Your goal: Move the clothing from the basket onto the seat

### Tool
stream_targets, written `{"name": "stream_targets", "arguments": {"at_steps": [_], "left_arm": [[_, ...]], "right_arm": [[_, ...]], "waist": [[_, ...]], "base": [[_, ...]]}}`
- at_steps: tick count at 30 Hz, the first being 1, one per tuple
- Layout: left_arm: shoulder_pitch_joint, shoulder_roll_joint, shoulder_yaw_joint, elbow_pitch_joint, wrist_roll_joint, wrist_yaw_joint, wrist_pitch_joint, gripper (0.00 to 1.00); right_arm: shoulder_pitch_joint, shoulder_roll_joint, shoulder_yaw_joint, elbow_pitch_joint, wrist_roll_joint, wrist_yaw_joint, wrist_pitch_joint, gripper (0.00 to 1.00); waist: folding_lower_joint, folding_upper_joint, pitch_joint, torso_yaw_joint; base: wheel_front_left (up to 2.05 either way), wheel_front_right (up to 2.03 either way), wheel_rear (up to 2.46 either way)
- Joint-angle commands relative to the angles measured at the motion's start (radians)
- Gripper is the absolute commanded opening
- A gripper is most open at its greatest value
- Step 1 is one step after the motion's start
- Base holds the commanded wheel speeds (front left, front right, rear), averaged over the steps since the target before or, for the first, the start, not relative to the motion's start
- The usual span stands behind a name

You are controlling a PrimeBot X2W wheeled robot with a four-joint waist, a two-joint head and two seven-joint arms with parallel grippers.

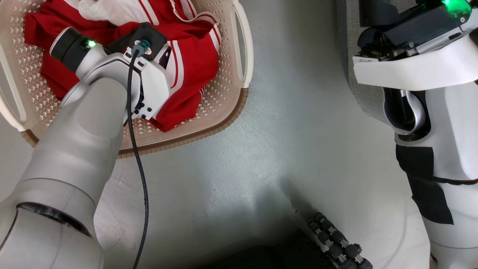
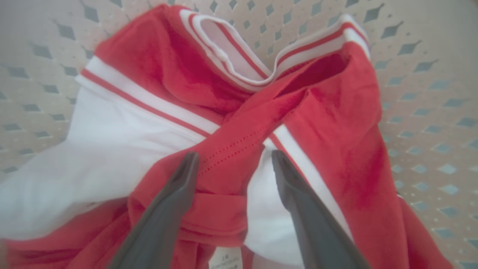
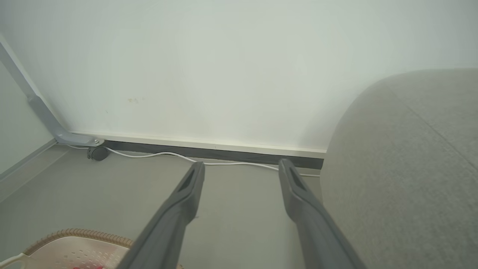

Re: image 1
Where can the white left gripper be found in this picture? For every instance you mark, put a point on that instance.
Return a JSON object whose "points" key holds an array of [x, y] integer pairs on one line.
{"points": [[155, 89]]}

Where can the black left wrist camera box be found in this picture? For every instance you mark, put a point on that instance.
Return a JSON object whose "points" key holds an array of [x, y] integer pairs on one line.
{"points": [[127, 39]]}

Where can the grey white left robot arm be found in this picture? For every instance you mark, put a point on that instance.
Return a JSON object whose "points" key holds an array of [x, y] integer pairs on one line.
{"points": [[74, 149]]}

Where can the cream perforated plastic laundry basket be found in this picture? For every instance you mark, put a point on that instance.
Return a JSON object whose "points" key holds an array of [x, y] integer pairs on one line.
{"points": [[224, 101]]}

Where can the black roller wheel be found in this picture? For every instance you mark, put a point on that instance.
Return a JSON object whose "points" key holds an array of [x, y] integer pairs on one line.
{"points": [[338, 241]]}

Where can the red and white jersey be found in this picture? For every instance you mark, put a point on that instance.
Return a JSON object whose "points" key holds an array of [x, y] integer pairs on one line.
{"points": [[194, 67]]}

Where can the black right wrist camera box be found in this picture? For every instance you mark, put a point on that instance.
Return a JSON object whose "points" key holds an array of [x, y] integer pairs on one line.
{"points": [[422, 26]]}

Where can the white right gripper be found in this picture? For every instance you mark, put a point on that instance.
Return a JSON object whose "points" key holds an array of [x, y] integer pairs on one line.
{"points": [[418, 69]]}

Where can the grey fabric sofa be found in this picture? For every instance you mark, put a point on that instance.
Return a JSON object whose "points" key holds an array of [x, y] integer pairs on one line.
{"points": [[358, 45]]}

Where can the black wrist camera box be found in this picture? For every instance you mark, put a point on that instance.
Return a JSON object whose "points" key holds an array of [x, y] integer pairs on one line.
{"points": [[127, 39], [422, 26]]}

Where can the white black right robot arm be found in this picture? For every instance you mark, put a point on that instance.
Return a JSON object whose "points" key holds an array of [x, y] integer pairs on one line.
{"points": [[455, 149]]}

